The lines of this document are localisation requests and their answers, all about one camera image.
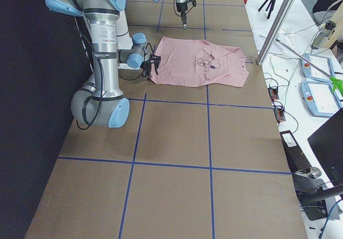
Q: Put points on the upper orange black connector block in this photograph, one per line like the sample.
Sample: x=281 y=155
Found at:
x=273 y=93

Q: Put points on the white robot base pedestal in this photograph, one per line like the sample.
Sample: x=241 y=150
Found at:
x=130 y=48

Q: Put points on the lower orange black connector block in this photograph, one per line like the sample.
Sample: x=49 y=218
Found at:
x=279 y=114

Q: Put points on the blue teach pendant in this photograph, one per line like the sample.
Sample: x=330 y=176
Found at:
x=321 y=62
x=319 y=99

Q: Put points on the lower blue teach pendant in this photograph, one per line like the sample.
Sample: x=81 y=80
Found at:
x=319 y=99

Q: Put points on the orange black connector block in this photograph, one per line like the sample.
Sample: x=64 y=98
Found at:
x=273 y=93
x=279 y=114

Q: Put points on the upper blue teach pendant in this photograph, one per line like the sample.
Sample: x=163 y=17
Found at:
x=321 y=62

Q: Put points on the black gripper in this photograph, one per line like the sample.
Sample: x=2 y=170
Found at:
x=147 y=69
x=181 y=7

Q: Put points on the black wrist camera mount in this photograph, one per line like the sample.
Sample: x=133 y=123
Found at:
x=193 y=2
x=155 y=61

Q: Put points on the black camera tripod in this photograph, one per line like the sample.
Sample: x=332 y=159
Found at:
x=269 y=8

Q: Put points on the pink Snoopy t-shirt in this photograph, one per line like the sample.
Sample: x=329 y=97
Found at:
x=194 y=63

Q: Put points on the grey metal clamp stand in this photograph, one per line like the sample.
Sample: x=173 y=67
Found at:
x=316 y=199

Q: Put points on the black box with white label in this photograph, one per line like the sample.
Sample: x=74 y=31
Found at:
x=295 y=157

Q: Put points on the green plastic clamp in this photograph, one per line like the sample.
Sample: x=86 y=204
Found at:
x=337 y=84

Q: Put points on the aluminium frame post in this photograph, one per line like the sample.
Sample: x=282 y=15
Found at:
x=280 y=18

